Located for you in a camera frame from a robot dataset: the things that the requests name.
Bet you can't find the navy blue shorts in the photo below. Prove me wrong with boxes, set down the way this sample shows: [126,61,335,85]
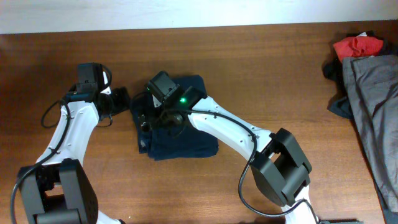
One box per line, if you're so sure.
[130,71,219,161]

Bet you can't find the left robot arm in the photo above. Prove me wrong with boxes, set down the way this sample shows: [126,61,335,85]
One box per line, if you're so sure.
[10,63,124,223]

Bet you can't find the dark teal garment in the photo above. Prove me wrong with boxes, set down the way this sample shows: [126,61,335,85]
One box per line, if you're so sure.
[322,30,397,119]

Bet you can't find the red garment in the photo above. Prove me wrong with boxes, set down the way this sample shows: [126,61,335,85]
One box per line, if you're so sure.
[333,36,384,62]

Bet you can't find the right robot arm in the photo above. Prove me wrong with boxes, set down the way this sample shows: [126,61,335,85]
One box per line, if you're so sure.
[141,71,322,223]

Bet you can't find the grey garment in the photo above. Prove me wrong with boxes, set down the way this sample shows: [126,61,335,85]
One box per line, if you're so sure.
[343,55,397,212]

